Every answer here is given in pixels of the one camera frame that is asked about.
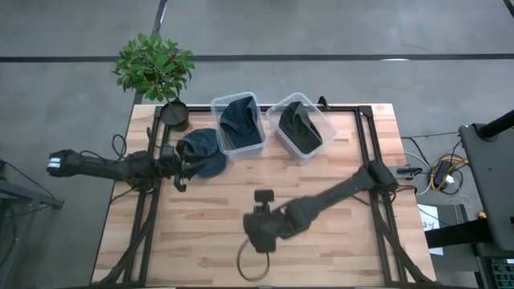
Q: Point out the black rig frame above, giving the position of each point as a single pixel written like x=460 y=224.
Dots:
x=363 y=136

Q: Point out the grey equipment cart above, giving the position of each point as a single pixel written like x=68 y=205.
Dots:
x=490 y=180

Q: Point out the black table-level camera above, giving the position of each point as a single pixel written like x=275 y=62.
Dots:
x=263 y=197

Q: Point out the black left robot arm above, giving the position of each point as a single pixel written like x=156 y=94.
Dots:
x=104 y=166

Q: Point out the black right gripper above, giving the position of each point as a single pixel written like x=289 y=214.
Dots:
x=261 y=233

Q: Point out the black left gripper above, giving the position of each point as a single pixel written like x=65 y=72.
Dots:
x=178 y=156

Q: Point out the white paper sheet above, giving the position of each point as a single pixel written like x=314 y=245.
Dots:
x=429 y=225

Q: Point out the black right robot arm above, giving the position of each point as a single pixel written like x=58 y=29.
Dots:
x=333 y=196

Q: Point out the black beam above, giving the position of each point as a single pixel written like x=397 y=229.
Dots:
x=458 y=233

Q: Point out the black plant pot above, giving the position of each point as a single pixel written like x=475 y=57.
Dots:
x=175 y=115

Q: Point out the green leafy plant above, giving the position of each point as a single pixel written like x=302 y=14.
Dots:
x=154 y=66

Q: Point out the clear plastic storage bin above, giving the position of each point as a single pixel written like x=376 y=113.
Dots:
x=299 y=156
x=257 y=150

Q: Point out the grey metal stand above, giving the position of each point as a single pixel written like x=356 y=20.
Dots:
x=24 y=196

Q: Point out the black power strip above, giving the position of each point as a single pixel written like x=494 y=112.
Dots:
x=441 y=174

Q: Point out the blue denim cap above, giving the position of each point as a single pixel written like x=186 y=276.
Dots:
x=241 y=124
x=205 y=140

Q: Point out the olive green cap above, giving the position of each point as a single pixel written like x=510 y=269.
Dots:
x=307 y=138
x=292 y=114

